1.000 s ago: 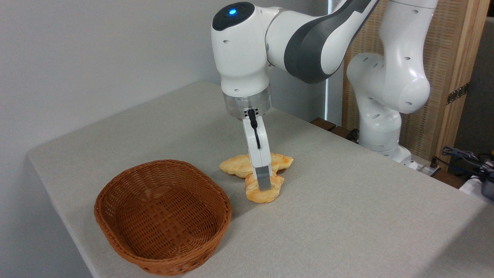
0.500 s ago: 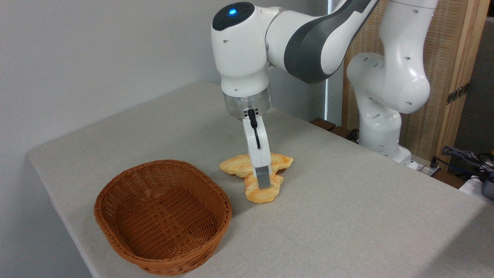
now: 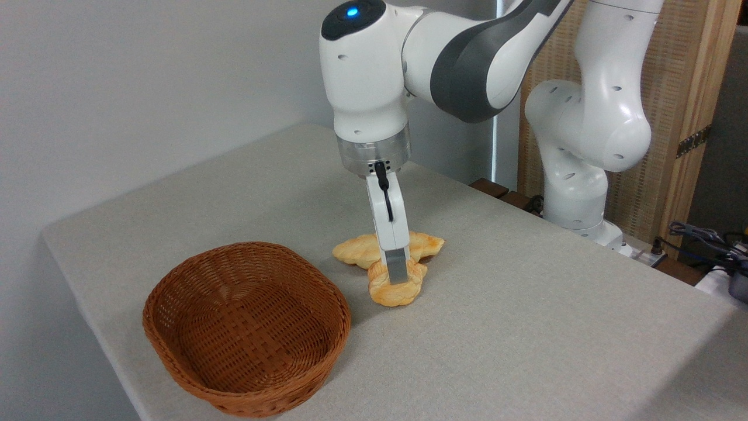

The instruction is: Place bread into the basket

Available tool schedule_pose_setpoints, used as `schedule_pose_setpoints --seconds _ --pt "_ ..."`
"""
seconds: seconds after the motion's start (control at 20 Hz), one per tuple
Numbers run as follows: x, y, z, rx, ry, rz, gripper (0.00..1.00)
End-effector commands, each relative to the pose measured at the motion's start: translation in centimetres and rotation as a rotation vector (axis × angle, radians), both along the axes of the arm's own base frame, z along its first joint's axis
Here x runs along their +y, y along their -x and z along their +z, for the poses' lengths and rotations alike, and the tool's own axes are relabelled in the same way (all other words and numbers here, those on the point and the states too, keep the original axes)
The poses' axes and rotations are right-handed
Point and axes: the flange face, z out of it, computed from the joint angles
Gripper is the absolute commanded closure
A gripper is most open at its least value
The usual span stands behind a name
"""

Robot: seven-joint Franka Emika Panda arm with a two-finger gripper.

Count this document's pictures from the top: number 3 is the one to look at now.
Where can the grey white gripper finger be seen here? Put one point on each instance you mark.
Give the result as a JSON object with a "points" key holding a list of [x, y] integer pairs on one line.
{"points": [[397, 266]]}

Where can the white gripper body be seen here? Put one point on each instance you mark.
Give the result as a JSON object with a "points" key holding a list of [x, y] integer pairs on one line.
{"points": [[390, 228]]}

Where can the round ridged bread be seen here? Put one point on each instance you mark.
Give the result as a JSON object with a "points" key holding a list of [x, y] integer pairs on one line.
{"points": [[392, 296]]}

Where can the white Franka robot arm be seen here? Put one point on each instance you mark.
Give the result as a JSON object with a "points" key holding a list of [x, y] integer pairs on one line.
{"points": [[584, 117]]}

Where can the long braided bread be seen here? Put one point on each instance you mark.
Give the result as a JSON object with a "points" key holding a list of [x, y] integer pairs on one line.
{"points": [[356, 248]]}

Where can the brown woven wicker basket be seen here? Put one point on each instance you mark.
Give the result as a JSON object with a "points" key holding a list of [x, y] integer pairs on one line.
{"points": [[245, 327]]}

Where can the brown wooden block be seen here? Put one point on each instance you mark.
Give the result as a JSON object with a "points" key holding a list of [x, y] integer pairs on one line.
{"points": [[517, 202], [489, 187]]}

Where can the beige tablecloth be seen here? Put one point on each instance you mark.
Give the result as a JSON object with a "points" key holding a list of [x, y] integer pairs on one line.
{"points": [[526, 327]]}

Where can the dark grey device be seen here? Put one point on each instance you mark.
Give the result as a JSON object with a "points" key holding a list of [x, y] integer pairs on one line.
{"points": [[739, 280]]}

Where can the bamboo screen with wooden frame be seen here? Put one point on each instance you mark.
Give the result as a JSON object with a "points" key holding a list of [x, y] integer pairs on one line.
{"points": [[678, 82]]}

